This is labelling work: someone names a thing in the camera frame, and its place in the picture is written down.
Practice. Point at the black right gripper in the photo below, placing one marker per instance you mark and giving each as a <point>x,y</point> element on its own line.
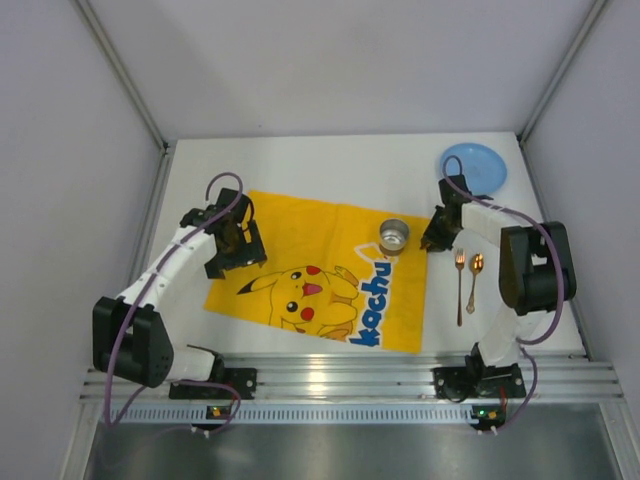
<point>436,234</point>

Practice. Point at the blue plastic plate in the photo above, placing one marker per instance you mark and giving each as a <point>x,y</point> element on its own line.
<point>484,169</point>

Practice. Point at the steel cup with cork base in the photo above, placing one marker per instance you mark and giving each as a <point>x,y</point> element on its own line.
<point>393,236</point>

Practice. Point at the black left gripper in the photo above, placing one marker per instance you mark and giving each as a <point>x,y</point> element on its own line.
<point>239,255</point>

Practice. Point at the aluminium mounting rail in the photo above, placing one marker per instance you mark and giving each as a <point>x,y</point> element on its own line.
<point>406,378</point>

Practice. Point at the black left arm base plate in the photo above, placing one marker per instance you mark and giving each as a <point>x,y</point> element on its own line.
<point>242,380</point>

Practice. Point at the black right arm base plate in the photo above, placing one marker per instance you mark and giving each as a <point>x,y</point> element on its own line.
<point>458,384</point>

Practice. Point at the copper fork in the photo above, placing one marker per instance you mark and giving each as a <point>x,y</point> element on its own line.
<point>460,260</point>

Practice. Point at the perforated metal cable tray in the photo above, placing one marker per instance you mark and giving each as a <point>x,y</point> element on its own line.
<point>272,414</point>

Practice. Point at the copper spoon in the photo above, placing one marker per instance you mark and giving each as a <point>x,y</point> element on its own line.
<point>476,265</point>

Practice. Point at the yellow Pikachu cloth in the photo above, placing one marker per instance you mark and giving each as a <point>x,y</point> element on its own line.
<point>327,276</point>

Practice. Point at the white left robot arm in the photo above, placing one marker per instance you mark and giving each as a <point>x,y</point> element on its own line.
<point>132,336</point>

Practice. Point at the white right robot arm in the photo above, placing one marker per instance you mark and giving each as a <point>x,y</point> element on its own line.
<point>536,275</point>

